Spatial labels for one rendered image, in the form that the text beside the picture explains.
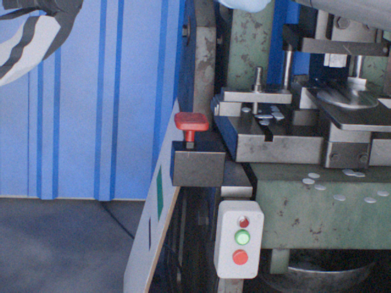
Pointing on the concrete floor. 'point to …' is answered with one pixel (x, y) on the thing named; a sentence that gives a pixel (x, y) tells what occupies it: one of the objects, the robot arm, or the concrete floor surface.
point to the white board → (154, 216)
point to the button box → (230, 206)
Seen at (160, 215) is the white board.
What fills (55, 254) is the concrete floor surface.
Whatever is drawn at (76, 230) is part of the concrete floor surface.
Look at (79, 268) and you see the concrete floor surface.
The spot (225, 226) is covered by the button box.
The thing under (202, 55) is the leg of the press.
